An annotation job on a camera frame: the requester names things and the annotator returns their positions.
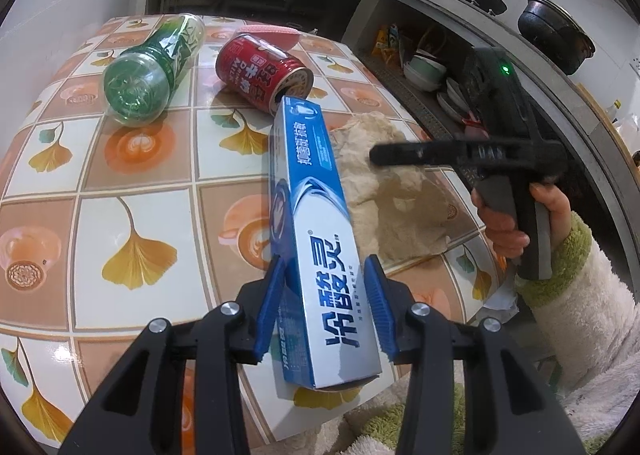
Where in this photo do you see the tile-print tablecloth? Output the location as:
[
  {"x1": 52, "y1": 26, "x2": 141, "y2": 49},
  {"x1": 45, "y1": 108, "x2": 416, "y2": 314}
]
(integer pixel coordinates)
[{"x1": 0, "y1": 14, "x2": 506, "y2": 446}]

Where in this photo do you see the grey kitchen counter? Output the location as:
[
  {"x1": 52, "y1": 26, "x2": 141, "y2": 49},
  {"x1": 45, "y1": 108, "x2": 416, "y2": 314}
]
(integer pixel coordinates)
[{"x1": 145, "y1": 0, "x2": 640, "y2": 216}]

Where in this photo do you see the red drink can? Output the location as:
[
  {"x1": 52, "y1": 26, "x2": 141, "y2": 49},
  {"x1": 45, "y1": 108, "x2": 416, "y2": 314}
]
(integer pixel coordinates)
[{"x1": 215, "y1": 32, "x2": 314, "y2": 115}]

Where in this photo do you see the person's right hand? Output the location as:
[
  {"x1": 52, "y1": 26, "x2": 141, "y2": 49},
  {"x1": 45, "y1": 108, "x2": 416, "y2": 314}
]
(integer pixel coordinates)
[{"x1": 472, "y1": 182, "x2": 572, "y2": 261}]

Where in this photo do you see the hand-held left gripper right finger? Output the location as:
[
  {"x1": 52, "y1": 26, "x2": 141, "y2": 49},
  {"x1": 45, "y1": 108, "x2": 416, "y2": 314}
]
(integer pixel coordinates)
[{"x1": 364, "y1": 255, "x2": 586, "y2": 455}]

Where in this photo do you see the black cooking pot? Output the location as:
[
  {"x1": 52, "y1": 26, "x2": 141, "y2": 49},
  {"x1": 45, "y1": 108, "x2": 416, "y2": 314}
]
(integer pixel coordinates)
[{"x1": 517, "y1": 0, "x2": 596, "y2": 76}]

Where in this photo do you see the grey woven shelf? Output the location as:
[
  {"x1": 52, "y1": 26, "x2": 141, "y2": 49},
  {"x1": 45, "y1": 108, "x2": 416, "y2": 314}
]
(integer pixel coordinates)
[{"x1": 357, "y1": 48, "x2": 451, "y2": 146}]

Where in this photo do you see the stack of white plates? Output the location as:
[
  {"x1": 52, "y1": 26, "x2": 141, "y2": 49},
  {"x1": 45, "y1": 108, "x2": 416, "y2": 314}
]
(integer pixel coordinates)
[{"x1": 437, "y1": 78, "x2": 473, "y2": 121}]

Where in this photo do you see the white fluffy garment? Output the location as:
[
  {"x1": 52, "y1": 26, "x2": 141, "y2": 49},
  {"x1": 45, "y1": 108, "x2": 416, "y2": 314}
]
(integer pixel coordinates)
[{"x1": 315, "y1": 370, "x2": 640, "y2": 455}]

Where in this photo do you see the stack of bowls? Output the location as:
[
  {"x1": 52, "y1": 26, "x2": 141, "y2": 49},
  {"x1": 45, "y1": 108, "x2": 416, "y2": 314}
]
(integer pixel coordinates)
[{"x1": 404, "y1": 52, "x2": 447, "y2": 92}]

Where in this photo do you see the orange snack packet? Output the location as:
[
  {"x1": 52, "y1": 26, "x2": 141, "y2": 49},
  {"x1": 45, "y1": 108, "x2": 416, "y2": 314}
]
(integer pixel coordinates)
[{"x1": 372, "y1": 24, "x2": 403, "y2": 61}]

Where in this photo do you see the green plastic bottle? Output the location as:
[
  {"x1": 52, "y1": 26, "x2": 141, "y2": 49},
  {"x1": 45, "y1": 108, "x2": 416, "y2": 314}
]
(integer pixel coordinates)
[{"x1": 102, "y1": 12, "x2": 207, "y2": 127}]

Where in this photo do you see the brown paper napkin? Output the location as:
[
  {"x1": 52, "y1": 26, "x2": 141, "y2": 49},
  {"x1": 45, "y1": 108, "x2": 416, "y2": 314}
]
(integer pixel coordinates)
[{"x1": 330, "y1": 112, "x2": 488, "y2": 266}]

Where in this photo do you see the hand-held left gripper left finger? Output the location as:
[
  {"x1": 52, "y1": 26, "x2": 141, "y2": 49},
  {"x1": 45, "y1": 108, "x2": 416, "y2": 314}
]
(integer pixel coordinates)
[{"x1": 57, "y1": 255, "x2": 286, "y2": 455}]

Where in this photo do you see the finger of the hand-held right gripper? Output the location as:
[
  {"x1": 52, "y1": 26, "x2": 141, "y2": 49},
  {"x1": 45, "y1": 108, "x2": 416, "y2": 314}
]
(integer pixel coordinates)
[{"x1": 369, "y1": 139, "x2": 473, "y2": 169}]

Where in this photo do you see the blue white toothpaste box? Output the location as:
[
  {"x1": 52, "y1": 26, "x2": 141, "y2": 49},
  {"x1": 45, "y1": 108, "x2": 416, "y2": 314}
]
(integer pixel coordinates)
[{"x1": 268, "y1": 96, "x2": 383, "y2": 391}]

